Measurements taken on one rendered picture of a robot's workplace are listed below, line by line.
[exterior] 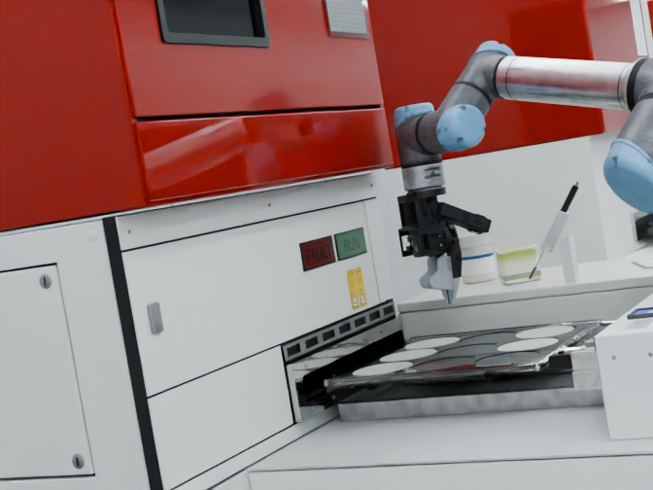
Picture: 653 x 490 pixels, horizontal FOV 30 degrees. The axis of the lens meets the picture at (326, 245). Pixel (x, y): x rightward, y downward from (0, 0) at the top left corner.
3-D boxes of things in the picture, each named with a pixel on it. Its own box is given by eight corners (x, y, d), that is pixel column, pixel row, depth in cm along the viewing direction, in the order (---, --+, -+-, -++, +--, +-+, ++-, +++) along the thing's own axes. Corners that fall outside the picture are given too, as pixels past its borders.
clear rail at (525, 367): (322, 389, 197) (320, 380, 197) (326, 387, 198) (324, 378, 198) (541, 371, 180) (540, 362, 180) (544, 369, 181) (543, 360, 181)
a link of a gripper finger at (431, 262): (420, 308, 222) (412, 259, 222) (447, 302, 225) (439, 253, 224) (429, 309, 220) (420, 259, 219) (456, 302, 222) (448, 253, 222)
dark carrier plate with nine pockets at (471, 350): (331, 383, 198) (330, 379, 198) (413, 342, 228) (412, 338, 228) (534, 367, 182) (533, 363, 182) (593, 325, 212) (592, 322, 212)
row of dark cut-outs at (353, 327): (283, 362, 194) (280, 346, 194) (393, 314, 233) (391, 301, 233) (286, 361, 194) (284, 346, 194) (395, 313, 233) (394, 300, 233)
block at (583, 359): (572, 371, 181) (569, 351, 181) (579, 367, 184) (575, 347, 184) (626, 367, 177) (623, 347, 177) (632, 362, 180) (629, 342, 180)
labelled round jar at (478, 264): (458, 285, 248) (450, 239, 248) (469, 280, 254) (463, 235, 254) (491, 281, 245) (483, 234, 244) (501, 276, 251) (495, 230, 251)
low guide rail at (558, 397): (340, 422, 203) (337, 403, 203) (346, 419, 205) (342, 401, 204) (640, 402, 180) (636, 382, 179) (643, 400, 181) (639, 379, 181)
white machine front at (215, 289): (154, 511, 163) (101, 218, 161) (395, 378, 236) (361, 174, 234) (173, 511, 162) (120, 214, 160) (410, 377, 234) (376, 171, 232)
